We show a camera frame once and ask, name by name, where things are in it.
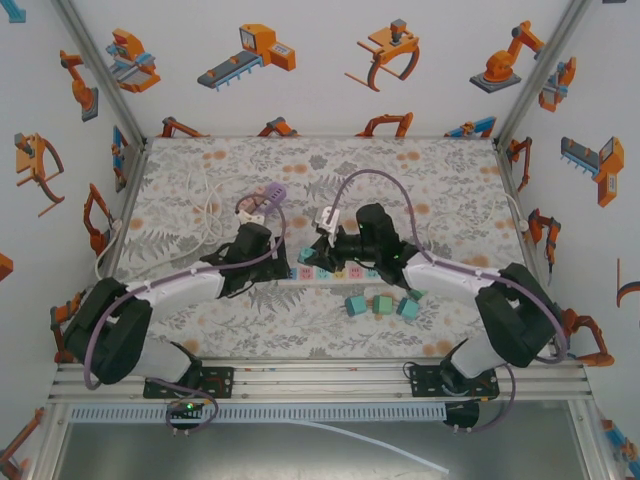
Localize white power strip coloured sockets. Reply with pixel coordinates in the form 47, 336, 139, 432
288, 265, 384, 282

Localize floral table cloth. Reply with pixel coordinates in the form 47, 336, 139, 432
97, 135, 556, 360

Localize black controller with green light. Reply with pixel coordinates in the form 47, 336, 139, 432
167, 398, 204, 429

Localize white plastic tube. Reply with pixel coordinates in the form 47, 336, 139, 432
287, 418, 451, 475

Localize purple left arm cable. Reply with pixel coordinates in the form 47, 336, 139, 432
83, 194, 287, 391

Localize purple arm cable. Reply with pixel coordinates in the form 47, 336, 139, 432
83, 194, 287, 391
329, 168, 569, 364

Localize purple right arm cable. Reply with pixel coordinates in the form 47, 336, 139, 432
329, 168, 569, 364

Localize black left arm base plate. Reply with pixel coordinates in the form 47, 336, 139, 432
143, 366, 236, 401

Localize aluminium mounting rail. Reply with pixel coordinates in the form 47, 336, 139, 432
48, 358, 592, 402

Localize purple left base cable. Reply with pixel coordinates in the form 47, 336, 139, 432
164, 393, 220, 437

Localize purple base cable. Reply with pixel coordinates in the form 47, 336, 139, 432
164, 393, 220, 437
449, 363, 517, 434

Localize aluminium table side rail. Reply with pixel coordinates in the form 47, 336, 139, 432
82, 139, 151, 351
492, 139, 566, 354

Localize white slotted cable duct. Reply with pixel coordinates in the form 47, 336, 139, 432
69, 403, 447, 424

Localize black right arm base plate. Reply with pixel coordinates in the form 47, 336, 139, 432
408, 363, 501, 400

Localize white purple-strip power cable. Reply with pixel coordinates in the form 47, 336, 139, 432
94, 167, 244, 286

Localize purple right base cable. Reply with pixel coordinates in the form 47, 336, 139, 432
449, 363, 517, 434

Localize aluminium frame post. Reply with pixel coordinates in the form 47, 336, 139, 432
494, 0, 594, 149
49, 0, 149, 149

